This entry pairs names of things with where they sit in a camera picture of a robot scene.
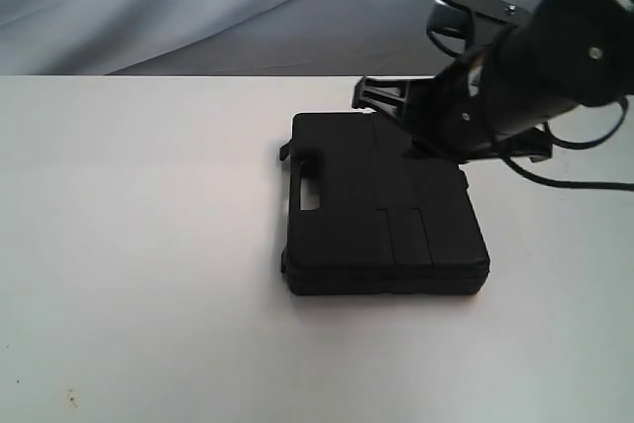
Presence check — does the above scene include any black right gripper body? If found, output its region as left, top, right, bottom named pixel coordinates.
left=352, top=58, right=553, bottom=163

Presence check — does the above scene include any black plastic carry case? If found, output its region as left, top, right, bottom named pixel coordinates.
left=280, top=112, right=490, bottom=295

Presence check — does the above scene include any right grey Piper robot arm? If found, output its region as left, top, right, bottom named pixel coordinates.
left=352, top=0, right=633, bottom=162

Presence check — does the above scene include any white backdrop cloth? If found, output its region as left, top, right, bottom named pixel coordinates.
left=1, top=0, right=540, bottom=75

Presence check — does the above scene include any black camera cable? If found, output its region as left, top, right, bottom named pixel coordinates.
left=489, top=95, right=634, bottom=192

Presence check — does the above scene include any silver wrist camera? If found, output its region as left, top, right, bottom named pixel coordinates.
left=427, top=0, right=531, bottom=48

